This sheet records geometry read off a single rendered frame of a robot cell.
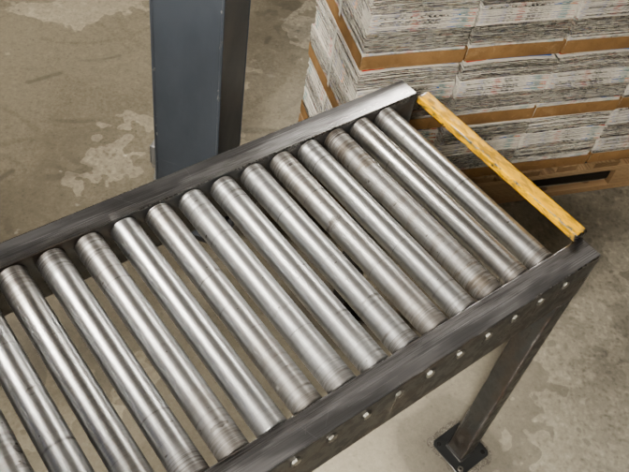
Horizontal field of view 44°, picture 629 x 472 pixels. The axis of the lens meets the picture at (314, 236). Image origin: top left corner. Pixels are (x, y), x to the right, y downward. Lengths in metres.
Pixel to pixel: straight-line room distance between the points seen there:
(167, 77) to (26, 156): 0.74
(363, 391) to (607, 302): 1.47
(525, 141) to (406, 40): 0.63
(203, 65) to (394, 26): 0.47
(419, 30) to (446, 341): 0.96
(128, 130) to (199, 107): 0.67
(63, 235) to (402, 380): 0.59
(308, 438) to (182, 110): 1.15
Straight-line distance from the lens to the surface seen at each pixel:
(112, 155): 2.60
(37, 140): 2.67
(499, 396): 1.81
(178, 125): 2.12
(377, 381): 1.19
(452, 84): 2.16
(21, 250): 1.32
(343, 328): 1.24
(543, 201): 1.50
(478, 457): 2.10
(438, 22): 2.00
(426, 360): 1.23
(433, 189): 1.47
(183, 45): 1.95
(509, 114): 2.35
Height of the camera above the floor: 1.81
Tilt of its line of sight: 49 degrees down
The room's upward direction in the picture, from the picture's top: 11 degrees clockwise
